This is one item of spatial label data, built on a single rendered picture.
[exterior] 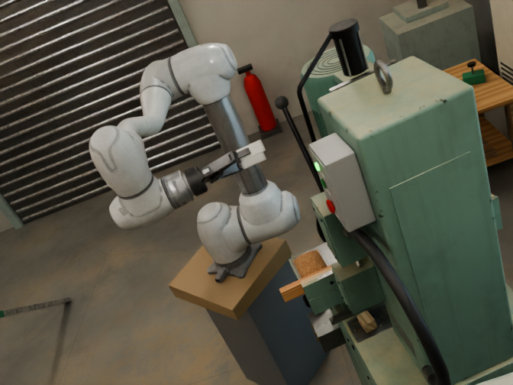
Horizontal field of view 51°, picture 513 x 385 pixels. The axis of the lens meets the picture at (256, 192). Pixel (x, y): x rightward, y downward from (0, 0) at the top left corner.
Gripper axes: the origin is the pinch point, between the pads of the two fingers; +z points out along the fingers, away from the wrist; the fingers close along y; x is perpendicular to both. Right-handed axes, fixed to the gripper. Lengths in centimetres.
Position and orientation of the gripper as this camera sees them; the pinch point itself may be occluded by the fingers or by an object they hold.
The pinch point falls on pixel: (259, 151)
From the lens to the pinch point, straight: 142.0
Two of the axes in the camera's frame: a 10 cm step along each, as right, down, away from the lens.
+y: -0.4, -1.0, -9.9
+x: -4.2, -9.0, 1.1
